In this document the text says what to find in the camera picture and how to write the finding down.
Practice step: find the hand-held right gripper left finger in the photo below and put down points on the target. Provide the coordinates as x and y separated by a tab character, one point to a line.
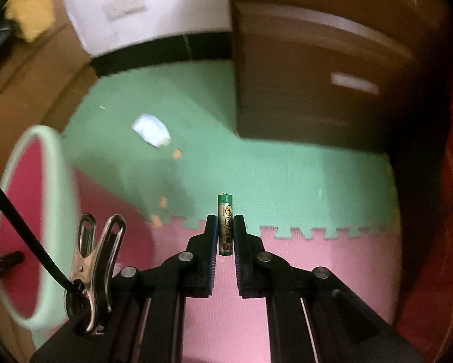
211	249

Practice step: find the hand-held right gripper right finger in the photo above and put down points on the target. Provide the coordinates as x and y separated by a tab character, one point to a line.
239	249

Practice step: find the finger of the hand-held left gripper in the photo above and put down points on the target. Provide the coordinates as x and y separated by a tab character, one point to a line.
3	264

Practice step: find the green battery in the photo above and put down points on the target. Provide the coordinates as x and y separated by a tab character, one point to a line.
225	227

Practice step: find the pink bin with green rim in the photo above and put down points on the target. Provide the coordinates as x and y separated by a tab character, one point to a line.
26	215

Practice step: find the white face mask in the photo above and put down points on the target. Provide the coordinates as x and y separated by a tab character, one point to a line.
150	130

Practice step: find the metal spring clip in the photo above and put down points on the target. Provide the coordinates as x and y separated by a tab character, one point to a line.
82	272

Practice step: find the green foam mat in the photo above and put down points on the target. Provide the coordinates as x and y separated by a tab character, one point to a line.
286	181

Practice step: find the pink foam mat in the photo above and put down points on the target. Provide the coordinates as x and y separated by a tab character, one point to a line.
343	272

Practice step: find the brown wooden nightstand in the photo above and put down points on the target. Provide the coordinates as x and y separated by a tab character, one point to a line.
305	94

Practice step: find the yellow cloth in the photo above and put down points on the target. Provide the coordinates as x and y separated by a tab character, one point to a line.
26	19

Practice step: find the white wall socket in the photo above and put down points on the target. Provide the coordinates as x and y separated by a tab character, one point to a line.
126	4

